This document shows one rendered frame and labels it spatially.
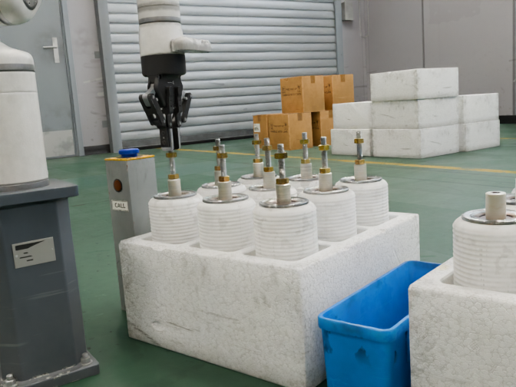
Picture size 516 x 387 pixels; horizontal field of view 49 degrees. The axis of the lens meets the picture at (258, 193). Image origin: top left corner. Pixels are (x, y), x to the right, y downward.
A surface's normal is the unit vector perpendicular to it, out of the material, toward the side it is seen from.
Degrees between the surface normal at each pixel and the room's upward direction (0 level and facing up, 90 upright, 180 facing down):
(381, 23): 90
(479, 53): 90
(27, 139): 90
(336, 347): 92
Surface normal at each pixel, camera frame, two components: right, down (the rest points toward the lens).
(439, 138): 0.60, 0.08
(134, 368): -0.07, -0.99
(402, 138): -0.80, 0.15
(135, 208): 0.78, 0.04
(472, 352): -0.63, 0.16
